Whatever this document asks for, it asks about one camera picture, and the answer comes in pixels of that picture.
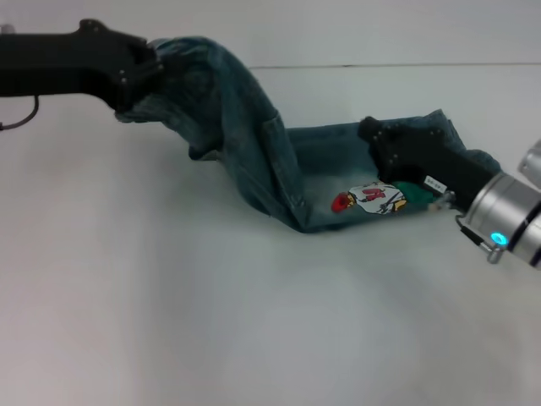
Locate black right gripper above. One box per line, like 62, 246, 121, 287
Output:
358, 117, 496, 211

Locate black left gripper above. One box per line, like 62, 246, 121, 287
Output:
0, 18, 165, 113

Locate blue denim shorts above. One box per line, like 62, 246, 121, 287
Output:
113, 36, 502, 233

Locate white label sticker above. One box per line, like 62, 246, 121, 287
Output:
422, 174, 448, 192

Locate silver connector plug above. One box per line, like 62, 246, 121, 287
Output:
429, 191, 456, 213

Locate thin black cable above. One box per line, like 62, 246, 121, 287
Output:
0, 95, 42, 131
455, 215, 506, 264

